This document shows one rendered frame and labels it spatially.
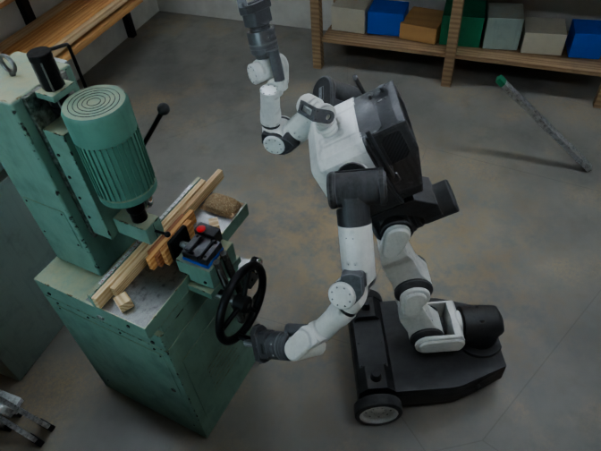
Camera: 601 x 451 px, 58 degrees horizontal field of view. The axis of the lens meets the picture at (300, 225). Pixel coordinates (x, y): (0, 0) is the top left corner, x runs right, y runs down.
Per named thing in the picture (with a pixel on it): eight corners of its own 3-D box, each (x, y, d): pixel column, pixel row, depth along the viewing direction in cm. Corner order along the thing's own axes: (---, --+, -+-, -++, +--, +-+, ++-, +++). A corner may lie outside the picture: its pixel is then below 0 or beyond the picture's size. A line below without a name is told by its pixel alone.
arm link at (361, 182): (382, 216, 144) (378, 166, 141) (382, 225, 136) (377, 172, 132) (339, 220, 146) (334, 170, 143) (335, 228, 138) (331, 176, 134)
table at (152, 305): (173, 352, 163) (169, 341, 159) (97, 317, 174) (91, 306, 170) (271, 221, 199) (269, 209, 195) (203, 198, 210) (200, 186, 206)
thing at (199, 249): (208, 269, 169) (205, 258, 165) (180, 258, 173) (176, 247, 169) (231, 241, 177) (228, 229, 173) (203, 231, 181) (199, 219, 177)
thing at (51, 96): (63, 119, 145) (36, 62, 133) (41, 113, 148) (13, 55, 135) (83, 103, 150) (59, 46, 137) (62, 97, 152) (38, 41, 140)
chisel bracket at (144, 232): (152, 249, 173) (145, 230, 167) (119, 235, 178) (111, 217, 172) (166, 233, 178) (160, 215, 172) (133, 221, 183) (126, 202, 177)
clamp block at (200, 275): (214, 291, 174) (208, 273, 168) (180, 276, 179) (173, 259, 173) (237, 259, 183) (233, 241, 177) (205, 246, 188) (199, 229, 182)
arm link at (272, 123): (264, 86, 181) (266, 131, 195) (253, 103, 174) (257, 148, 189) (294, 91, 179) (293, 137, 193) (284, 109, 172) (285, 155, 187)
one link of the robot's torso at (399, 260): (427, 268, 213) (408, 186, 181) (437, 305, 201) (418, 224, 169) (389, 276, 216) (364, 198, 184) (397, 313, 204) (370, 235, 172)
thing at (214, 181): (118, 297, 171) (114, 289, 168) (113, 294, 172) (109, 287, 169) (224, 178, 208) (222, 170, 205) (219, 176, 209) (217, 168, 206)
